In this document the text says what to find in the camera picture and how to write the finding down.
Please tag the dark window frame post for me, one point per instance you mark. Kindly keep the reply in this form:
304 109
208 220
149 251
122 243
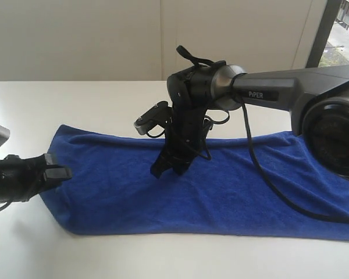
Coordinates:
325 26

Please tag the blue towel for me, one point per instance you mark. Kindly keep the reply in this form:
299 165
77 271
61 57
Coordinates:
112 192

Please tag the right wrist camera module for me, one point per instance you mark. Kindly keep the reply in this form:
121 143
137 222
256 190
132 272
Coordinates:
158 115

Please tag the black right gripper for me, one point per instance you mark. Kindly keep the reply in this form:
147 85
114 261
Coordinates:
185 139

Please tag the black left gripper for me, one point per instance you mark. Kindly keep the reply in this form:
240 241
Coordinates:
21 179

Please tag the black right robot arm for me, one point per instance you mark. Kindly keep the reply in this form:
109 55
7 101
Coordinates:
317 100

